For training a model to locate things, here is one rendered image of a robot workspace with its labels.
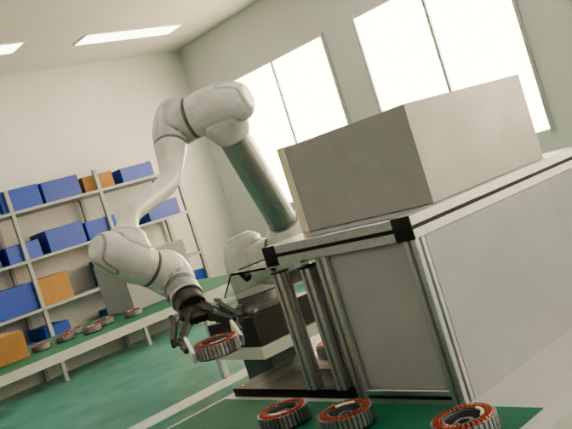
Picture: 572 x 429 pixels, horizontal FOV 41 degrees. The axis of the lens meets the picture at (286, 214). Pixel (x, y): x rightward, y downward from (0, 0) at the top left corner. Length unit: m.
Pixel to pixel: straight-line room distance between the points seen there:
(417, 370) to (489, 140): 0.52
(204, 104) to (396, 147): 0.90
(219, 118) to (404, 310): 1.02
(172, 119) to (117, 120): 7.15
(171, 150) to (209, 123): 0.14
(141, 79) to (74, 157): 1.42
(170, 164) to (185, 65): 7.94
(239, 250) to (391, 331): 1.19
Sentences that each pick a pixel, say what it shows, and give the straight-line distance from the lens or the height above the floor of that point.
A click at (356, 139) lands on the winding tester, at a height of 1.28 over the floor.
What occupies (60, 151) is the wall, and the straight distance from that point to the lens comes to 9.05.
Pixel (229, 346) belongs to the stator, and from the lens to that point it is 1.75.
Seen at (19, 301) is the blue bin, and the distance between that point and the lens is 8.01.
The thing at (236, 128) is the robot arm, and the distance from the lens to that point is 2.32.
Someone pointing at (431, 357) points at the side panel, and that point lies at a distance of 1.50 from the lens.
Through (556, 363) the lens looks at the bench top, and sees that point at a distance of 1.60.
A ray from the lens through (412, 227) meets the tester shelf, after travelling 1.41.
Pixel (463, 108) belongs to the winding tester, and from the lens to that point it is 1.65.
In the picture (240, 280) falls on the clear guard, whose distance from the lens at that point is 1.95.
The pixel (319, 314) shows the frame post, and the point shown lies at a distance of 1.67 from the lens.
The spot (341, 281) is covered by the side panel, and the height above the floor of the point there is 1.01.
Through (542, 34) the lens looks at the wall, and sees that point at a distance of 6.82.
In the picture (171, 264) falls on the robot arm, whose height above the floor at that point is 1.13.
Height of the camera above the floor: 1.24
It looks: 2 degrees down
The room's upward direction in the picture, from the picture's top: 18 degrees counter-clockwise
